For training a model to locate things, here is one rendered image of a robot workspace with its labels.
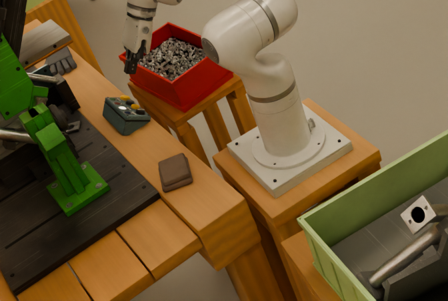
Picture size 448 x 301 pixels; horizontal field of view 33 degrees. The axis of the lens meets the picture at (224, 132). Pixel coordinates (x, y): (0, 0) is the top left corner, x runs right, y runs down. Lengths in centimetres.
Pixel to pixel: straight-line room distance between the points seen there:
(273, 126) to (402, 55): 191
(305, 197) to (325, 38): 217
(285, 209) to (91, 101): 82
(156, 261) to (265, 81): 48
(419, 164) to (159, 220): 63
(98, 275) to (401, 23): 247
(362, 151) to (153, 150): 56
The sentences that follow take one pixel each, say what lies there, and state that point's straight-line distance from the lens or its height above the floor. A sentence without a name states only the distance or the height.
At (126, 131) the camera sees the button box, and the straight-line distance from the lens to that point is 213.
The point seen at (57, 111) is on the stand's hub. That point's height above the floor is 115.
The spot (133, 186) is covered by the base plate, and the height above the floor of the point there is 90.
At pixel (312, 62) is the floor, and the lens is 376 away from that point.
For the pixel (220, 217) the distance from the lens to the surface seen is 177.
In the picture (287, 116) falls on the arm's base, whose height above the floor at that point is 101.
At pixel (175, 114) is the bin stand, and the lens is 231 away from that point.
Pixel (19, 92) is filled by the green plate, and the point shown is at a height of 112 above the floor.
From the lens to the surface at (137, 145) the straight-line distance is 209.
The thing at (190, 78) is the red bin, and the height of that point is 89.
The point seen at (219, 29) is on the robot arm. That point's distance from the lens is 163.
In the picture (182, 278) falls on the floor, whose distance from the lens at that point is 295.
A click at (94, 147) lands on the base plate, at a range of 216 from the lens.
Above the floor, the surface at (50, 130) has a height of 114.
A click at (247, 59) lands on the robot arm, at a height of 121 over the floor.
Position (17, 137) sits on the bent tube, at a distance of 211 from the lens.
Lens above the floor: 209
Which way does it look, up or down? 37 degrees down
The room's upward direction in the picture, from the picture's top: 22 degrees counter-clockwise
